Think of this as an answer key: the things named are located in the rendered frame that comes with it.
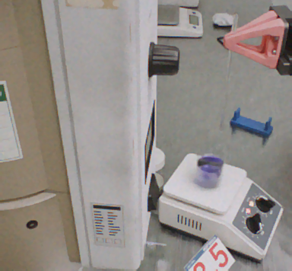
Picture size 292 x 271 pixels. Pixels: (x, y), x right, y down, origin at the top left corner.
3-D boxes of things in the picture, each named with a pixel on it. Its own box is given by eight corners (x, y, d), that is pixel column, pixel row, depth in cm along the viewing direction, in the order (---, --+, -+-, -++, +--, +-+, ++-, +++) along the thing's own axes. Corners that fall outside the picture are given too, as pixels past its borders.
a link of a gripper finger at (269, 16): (234, 32, 56) (305, 30, 57) (222, 11, 62) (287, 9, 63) (229, 79, 61) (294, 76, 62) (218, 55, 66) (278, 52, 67)
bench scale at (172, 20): (202, 39, 146) (204, 25, 143) (124, 36, 146) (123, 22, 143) (201, 17, 160) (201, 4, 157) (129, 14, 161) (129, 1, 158)
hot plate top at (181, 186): (248, 174, 82) (248, 170, 81) (225, 216, 73) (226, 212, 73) (188, 155, 86) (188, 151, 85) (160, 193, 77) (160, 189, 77)
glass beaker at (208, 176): (186, 180, 80) (189, 144, 74) (211, 170, 82) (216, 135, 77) (205, 201, 76) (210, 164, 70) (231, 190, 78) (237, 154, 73)
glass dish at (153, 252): (153, 238, 80) (153, 230, 78) (178, 252, 77) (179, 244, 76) (134, 258, 76) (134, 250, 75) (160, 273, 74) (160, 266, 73)
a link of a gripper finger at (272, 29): (231, 26, 58) (299, 23, 59) (219, 5, 63) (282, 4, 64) (226, 72, 62) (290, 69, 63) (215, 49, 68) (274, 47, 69)
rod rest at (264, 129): (273, 129, 107) (275, 117, 104) (268, 136, 105) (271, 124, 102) (234, 116, 111) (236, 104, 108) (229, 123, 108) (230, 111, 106)
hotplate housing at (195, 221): (281, 215, 85) (290, 185, 80) (261, 266, 76) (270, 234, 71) (176, 180, 92) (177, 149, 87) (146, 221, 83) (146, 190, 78)
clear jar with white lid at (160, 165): (169, 190, 89) (170, 160, 84) (142, 200, 87) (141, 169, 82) (156, 173, 94) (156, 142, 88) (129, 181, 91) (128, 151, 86)
